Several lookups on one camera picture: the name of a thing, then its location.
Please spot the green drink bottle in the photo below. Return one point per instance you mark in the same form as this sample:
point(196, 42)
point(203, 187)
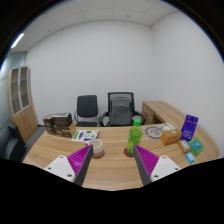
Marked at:
point(134, 135)

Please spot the black mesh office chair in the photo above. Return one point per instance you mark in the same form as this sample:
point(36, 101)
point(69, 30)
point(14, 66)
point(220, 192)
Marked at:
point(108, 116)

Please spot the orange cardboard box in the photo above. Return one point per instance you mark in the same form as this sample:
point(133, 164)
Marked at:
point(170, 137)

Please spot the printed paper leaflet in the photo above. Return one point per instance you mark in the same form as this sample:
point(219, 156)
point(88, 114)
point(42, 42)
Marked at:
point(86, 135)

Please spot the wooden side desk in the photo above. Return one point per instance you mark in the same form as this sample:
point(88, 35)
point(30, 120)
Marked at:
point(160, 110)

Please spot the black armchair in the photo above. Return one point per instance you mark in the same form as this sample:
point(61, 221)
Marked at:
point(11, 143)

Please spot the flat round red coaster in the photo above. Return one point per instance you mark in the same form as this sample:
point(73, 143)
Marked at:
point(126, 154)

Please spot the stack of dark cardboard boxes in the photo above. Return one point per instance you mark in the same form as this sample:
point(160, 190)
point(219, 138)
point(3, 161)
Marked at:
point(58, 125)

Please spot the tan snack packet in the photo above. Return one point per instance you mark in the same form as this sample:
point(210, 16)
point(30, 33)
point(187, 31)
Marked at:
point(183, 146)

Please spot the white and brown cup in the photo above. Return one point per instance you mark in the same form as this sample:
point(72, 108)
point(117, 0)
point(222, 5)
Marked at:
point(96, 148)

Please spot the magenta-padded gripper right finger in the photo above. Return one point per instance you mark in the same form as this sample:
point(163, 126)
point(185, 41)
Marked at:
point(163, 166)

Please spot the green packet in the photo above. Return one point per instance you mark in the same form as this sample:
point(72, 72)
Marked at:
point(195, 146)

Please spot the ceiling light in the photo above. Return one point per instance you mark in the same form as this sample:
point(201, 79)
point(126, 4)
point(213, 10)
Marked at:
point(17, 40)

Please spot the purple pouch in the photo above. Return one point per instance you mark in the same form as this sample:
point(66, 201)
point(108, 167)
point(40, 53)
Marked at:
point(189, 128)

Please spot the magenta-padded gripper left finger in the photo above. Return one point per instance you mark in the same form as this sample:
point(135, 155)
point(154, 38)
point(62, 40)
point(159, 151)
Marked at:
point(63, 166)

